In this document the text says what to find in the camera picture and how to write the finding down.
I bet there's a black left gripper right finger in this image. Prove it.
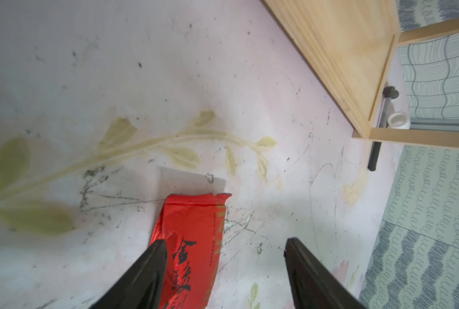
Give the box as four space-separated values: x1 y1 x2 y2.
284 238 364 309

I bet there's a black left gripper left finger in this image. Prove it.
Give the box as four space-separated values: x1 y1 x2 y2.
91 239 168 309

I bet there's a red tea bag one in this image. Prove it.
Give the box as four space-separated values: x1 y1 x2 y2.
151 193 230 308

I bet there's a light wooden shelf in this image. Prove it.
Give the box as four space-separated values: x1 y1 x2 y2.
265 1 459 148

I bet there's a white pipe fitting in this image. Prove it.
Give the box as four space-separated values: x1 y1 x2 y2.
387 111 411 130

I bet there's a black handled hammer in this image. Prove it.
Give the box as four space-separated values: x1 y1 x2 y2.
367 86 399 172

